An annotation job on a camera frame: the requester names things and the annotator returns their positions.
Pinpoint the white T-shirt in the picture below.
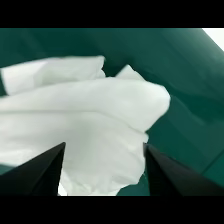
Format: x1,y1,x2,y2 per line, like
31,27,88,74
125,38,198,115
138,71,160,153
0,55,172,197

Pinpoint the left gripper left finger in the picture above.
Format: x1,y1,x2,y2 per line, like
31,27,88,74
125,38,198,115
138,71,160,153
0,142,67,197

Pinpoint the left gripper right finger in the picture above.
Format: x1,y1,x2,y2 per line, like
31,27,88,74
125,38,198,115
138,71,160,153
143,143,224,197

